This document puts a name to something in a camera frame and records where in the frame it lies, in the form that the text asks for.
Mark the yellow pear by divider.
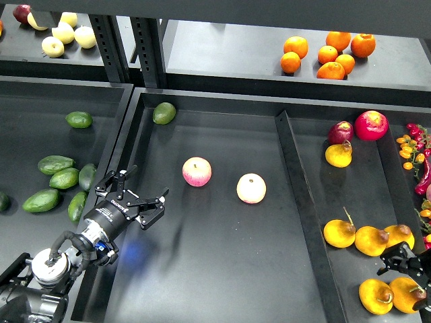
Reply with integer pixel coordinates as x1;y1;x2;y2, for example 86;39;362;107
323;207;356;248

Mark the pale yellow pear back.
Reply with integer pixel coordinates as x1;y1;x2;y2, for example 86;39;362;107
60;11;78;28

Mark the small orange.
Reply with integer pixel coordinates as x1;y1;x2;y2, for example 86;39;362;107
335;54;356;75
317;45;338;65

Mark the black left tray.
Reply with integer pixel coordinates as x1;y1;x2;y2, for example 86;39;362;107
1;76;133;269

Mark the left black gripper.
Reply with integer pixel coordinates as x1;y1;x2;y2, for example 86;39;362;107
82;165;169;247

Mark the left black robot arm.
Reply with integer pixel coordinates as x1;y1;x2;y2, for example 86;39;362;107
1;167;169;322

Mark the pale yellow pear front left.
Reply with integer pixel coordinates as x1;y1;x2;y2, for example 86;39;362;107
41;36;65;58

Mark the large red apple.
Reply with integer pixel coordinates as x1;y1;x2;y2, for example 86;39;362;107
354;110;389;141

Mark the dark avocado at left edge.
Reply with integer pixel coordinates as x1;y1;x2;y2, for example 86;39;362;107
0;191;10;212

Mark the dark red apple on shelf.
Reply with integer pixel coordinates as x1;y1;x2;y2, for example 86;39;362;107
12;4;31;25

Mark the green avocado at tray corner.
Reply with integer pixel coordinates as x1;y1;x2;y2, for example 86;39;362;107
152;102;176;125

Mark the pale yellow pear right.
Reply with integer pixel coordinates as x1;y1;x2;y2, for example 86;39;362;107
74;26;96;49

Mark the pale yellow pear centre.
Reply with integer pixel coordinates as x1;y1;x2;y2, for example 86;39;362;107
51;22;75;44

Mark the black centre tray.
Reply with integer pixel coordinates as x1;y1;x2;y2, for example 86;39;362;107
69;89;430;322

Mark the orange top right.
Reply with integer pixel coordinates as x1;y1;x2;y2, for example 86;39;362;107
350;34;376;58

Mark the cherry tomato vine bunch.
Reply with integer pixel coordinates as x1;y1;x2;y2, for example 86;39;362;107
396;123;430;182

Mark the green avocado middle of cluster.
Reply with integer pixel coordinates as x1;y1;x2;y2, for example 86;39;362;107
49;168;79;190

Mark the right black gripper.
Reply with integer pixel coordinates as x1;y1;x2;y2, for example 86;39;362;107
377;242;430;311

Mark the dark green avocado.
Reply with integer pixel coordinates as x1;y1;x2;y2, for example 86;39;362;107
67;191;88;223

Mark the yellow pear with brown tip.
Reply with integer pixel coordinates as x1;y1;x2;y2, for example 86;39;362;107
384;224;415;249

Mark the black tray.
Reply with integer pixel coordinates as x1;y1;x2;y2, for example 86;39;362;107
69;89;430;322
1;76;133;269

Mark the pale yellow pear behind tag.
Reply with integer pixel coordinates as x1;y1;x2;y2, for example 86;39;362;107
27;12;48;31

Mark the orange lower left of group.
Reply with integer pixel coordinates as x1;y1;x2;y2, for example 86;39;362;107
280;52;301;74

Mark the green avocado lower cluster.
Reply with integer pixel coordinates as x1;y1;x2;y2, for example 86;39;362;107
22;188;61;213

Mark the small orange right centre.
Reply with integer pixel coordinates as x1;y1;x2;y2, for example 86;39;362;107
335;54;356;75

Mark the green avocado upper left tray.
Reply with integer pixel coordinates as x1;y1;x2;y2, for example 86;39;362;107
65;111;93;129

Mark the yellow pink apple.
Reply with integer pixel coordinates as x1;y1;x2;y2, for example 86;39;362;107
236;173;267;204

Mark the black tray divider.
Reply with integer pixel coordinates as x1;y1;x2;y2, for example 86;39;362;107
275;110;347;322

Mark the black shelf upright post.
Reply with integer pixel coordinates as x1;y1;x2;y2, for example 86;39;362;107
130;17;167;89

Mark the orange front of group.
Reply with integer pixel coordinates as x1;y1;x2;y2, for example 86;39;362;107
317;61;345;80

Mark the pink red apple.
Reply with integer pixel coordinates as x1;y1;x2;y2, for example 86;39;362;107
182;157;212;187

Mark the dark avocado at tray wall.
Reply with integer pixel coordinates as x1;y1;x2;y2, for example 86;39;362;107
78;164;97;192

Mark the red chili pepper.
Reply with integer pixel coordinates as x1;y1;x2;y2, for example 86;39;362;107
414;157;430;196

